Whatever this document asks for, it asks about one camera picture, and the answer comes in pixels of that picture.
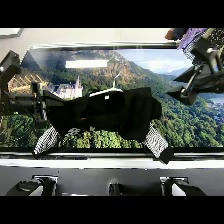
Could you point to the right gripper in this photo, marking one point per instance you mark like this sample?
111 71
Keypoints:
210 78

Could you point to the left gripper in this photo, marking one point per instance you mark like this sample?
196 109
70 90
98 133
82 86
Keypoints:
40 104

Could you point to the black shirt with checked sleeves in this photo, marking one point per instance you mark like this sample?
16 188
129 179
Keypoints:
110 113

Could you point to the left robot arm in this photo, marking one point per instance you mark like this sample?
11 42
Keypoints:
16 102

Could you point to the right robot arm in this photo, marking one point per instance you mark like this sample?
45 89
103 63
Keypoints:
191 189

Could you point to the heap of clothes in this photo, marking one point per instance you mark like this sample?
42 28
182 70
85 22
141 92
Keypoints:
190 37

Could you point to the white clothes hanger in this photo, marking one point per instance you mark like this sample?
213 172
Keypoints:
107 91

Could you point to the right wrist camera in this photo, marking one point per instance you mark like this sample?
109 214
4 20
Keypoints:
204 50

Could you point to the silver frame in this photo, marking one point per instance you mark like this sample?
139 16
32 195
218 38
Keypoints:
100 163

